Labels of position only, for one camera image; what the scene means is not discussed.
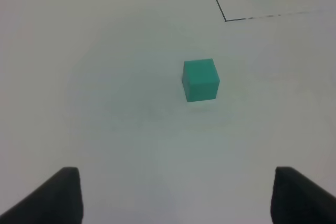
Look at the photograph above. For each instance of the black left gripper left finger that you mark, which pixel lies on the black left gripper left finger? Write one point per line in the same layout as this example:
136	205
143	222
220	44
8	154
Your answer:
57	200

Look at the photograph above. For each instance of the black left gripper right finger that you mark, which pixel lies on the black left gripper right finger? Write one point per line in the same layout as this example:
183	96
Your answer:
297	199

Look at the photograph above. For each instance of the teal cube block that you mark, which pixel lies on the teal cube block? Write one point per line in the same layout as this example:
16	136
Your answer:
200	80

